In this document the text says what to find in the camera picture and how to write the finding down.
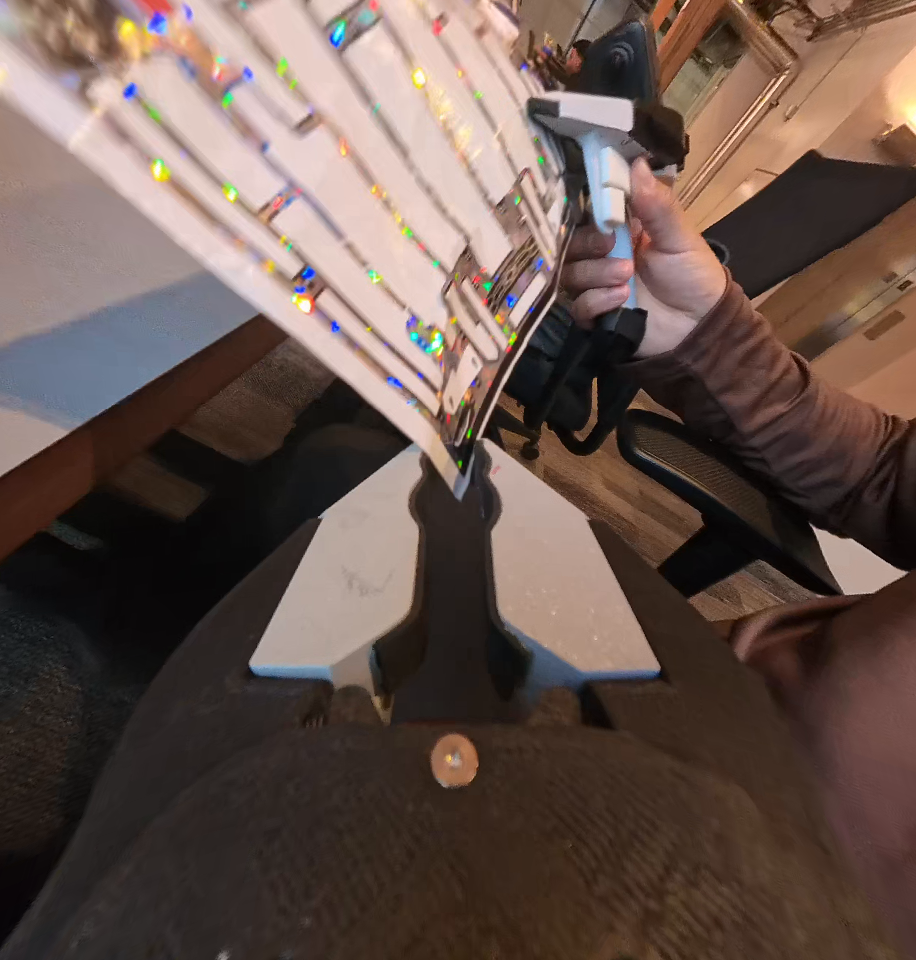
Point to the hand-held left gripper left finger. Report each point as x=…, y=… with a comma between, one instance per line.
x=353, y=585

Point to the wall lamp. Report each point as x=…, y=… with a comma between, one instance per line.
x=915, y=124

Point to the black mesh office chair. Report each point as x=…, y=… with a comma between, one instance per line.
x=727, y=495

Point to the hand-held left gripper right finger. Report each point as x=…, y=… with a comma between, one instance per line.
x=570, y=585

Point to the person's right forearm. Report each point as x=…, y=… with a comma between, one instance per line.
x=765, y=420

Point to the person's right hand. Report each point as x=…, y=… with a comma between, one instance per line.
x=675, y=270

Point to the holographic sticker sheet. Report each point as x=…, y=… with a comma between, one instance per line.
x=315, y=187

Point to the wood framed glass partition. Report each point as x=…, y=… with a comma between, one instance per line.
x=716, y=67

